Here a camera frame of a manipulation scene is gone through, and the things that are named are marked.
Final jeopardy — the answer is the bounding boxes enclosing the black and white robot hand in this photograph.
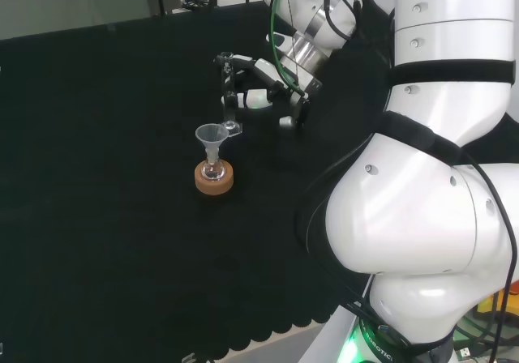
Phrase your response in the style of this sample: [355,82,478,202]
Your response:
[216,53,324,131]

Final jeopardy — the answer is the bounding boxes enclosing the clear glass graduated cylinder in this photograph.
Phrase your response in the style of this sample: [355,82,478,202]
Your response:
[214,51,244,138]

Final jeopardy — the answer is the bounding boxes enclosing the clear plastic funnel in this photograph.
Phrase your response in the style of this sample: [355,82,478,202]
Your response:
[195,124,228,165]

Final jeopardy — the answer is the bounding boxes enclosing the clear round-bottom flask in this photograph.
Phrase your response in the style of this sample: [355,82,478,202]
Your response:
[201,158,227,183]

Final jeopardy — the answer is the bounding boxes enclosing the black table cloth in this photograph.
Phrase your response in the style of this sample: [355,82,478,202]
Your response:
[0,0,519,360]

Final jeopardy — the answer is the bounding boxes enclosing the yellow stop button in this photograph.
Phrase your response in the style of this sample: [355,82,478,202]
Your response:
[474,275,519,322]

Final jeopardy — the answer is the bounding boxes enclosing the green cable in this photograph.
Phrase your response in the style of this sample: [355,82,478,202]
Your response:
[268,0,307,99]

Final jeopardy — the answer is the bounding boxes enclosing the white wrist camera shell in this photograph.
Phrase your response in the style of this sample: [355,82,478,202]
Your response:
[265,32,294,53]

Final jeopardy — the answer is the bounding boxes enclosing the cork ring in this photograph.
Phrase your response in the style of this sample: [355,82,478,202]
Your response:
[194,160,235,196]

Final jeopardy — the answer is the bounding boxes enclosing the black cable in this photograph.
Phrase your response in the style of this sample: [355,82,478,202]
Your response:
[460,146,519,363]

